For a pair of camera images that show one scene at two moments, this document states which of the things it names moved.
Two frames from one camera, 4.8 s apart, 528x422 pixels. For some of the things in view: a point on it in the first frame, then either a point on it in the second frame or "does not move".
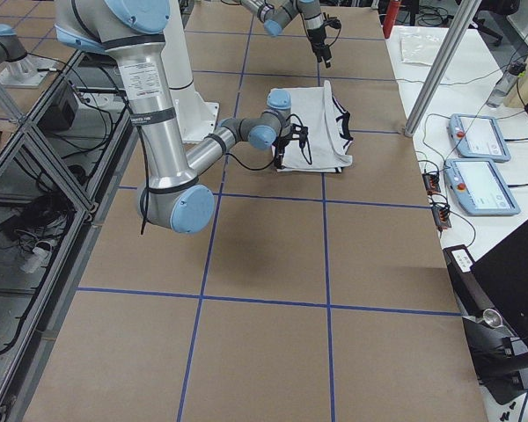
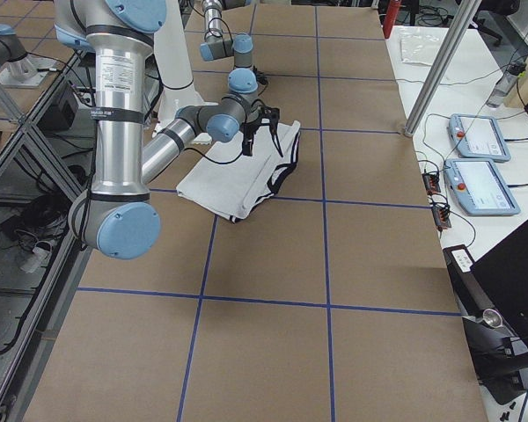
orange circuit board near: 441,216 does not move
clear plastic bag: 420,48 does not move
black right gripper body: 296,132 -> 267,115
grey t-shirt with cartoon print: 328,146 -> 230,183
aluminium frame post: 443,67 does not move
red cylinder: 392,12 does not move
